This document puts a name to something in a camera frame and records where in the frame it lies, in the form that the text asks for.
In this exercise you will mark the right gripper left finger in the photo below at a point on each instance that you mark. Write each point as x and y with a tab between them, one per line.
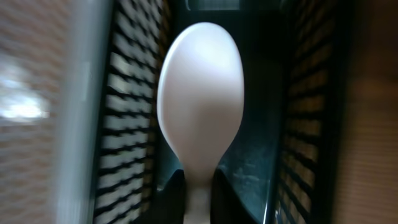
169	204

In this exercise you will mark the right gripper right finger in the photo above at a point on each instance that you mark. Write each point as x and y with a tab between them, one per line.
226	207

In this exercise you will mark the white spoon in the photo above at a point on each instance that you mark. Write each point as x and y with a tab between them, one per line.
200	104

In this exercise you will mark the black plastic basket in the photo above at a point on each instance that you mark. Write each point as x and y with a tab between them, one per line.
281	160

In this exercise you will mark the clear plastic basket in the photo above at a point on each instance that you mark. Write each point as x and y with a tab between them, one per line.
53	55

